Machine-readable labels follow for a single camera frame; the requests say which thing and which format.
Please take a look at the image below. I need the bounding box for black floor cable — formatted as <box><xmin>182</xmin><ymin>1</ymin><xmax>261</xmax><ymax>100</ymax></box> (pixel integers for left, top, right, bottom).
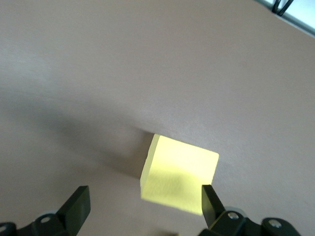
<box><xmin>270</xmin><ymin>0</ymin><xmax>295</xmax><ymax>16</ymax></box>

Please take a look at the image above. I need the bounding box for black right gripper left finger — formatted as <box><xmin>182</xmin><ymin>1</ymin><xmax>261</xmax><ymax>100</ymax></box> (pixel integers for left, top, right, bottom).
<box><xmin>0</xmin><ymin>185</ymin><xmax>92</xmax><ymax>236</ymax></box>

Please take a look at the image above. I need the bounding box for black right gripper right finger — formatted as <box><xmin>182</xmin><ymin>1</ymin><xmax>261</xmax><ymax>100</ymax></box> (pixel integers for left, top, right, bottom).
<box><xmin>198</xmin><ymin>183</ymin><xmax>305</xmax><ymax>236</ymax></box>

